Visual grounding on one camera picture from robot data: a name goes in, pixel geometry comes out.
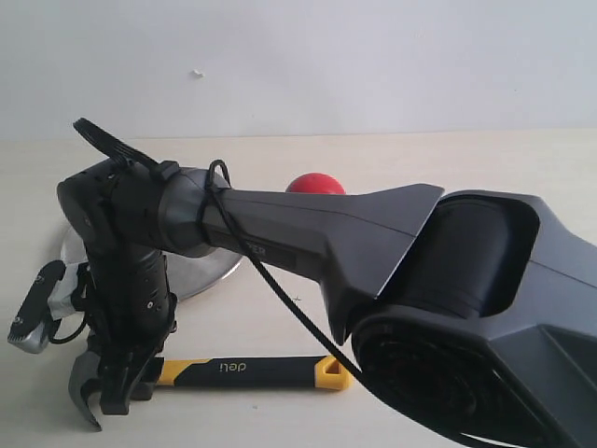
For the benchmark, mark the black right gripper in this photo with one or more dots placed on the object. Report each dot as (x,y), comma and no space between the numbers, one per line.
(133,291)

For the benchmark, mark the yellow black claw hammer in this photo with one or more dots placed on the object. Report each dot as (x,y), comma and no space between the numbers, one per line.
(301,372)

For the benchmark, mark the red dome push button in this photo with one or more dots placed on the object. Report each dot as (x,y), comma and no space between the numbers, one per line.
(316,183)

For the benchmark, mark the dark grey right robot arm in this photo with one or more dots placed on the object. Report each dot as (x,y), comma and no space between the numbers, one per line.
(472,313)

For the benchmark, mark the round stainless steel plate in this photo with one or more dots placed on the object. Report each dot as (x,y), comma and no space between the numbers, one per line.
(192,271)

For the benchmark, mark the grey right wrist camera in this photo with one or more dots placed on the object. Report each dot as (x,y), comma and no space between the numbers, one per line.
(56,293)

